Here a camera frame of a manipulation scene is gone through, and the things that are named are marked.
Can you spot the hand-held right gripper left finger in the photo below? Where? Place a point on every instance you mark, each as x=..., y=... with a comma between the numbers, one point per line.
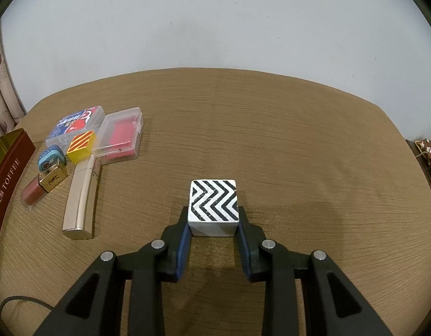
x=183, y=252

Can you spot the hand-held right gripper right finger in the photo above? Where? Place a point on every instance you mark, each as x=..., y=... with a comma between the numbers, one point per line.
x=244, y=252

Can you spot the black white zigzag block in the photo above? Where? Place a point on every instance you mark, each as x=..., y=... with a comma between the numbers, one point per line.
x=212, y=199

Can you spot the ribbed rose gold case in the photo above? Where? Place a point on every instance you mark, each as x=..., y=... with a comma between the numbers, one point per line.
x=80, y=199

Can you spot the pink lip gloss gold cap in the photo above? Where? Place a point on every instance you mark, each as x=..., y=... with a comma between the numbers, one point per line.
x=31, y=192

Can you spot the red and gold tin box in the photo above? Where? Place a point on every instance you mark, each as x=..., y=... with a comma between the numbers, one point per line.
x=8, y=182

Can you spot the clear case with red cards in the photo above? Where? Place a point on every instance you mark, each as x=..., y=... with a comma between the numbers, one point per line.
x=121, y=136

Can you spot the yellow block with red stripes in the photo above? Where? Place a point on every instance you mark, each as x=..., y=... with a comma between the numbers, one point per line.
x=80, y=145

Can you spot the clear case with blue-red cards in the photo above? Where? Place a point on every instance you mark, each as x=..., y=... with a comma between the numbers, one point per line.
x=72, y=122

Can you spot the dark wooden furniture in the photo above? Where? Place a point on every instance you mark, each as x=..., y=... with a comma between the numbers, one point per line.
x=430, y=182

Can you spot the floral patterned cloth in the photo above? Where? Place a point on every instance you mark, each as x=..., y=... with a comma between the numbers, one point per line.
x=429, y=150

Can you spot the beige patterned curtain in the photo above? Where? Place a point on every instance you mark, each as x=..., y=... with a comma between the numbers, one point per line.
x=1, y=94

